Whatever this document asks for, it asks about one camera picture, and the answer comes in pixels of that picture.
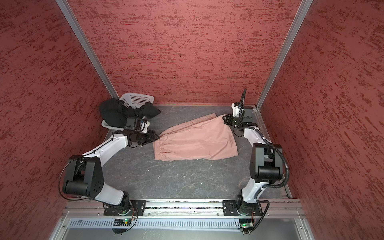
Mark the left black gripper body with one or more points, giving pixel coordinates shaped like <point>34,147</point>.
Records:
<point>144,138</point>

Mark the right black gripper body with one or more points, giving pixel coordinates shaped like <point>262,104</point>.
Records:
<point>233,120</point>

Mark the pink shorts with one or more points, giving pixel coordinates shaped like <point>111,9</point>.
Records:
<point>207,137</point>

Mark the black shorts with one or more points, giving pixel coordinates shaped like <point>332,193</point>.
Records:
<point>115,113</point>

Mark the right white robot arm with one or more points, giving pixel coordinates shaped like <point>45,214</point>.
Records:
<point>266,166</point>

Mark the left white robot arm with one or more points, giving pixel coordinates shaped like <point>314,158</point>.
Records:
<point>83,174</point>

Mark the white plastic laundry basket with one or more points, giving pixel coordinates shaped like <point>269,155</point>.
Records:
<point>133,100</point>

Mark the left circuit board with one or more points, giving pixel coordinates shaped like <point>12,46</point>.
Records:
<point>121,223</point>

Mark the circuit board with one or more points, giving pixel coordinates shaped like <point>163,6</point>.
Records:
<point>246,224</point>
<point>121,223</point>

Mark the right circuit board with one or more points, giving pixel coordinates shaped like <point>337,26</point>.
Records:
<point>246,224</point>

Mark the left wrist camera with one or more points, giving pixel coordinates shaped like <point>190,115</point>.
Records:
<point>137,125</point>

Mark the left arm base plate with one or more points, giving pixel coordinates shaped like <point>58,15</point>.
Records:
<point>125,208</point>

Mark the left aluminium corner post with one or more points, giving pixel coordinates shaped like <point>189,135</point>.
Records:
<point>79,33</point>

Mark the aluminium corner post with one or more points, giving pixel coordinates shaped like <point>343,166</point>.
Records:
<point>79,33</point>
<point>290,37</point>

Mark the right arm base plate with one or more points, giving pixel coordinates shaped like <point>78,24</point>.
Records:
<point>241,208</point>

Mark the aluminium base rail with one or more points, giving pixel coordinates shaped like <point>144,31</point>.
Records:
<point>188,208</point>

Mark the white slotted cable duct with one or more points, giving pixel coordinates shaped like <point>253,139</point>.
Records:
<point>172,224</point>

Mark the right aluminium corner post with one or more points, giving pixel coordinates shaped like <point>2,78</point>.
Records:
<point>290,37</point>

